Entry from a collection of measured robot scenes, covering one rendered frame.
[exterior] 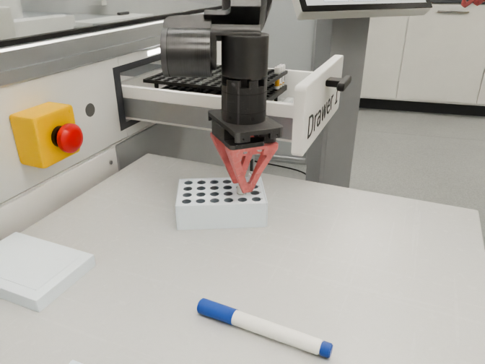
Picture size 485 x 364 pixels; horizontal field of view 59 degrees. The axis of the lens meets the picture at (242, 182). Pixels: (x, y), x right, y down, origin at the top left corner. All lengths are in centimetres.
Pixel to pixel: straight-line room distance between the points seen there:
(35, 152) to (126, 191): 16
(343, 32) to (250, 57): 121
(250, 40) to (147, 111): 33
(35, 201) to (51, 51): 21
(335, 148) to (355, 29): 47
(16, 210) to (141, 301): 26
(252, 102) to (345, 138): 132
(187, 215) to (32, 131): 23
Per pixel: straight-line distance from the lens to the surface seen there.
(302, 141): 66
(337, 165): 186
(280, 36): 252
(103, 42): 76
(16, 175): 66
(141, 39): 86
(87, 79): 74
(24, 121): 62
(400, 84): 384
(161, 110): 77
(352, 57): 175
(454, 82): 390
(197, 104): 73
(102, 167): 79
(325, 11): 153
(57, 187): 72
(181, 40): 52
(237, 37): 51
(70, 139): 61
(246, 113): 53
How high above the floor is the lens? 108
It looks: 26 degrees down
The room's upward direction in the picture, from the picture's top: straight up
